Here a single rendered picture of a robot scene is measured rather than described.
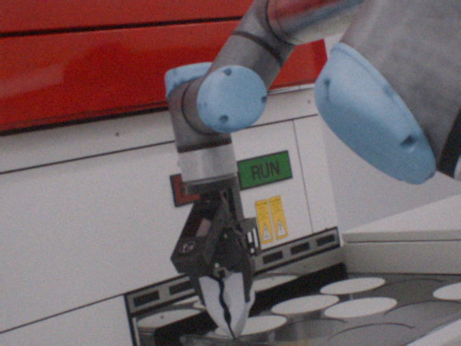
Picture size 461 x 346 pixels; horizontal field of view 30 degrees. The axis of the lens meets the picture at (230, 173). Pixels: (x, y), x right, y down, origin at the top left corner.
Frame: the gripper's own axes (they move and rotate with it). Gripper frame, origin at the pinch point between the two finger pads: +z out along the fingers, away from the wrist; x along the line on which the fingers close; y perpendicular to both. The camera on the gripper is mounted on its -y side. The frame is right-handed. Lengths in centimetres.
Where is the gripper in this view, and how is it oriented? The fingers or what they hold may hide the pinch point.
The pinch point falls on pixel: (231, 330)
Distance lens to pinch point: 116.0
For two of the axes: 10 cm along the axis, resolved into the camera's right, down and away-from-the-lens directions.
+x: -9.1, 1.5, 3.8
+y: 3.6, -1.1, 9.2
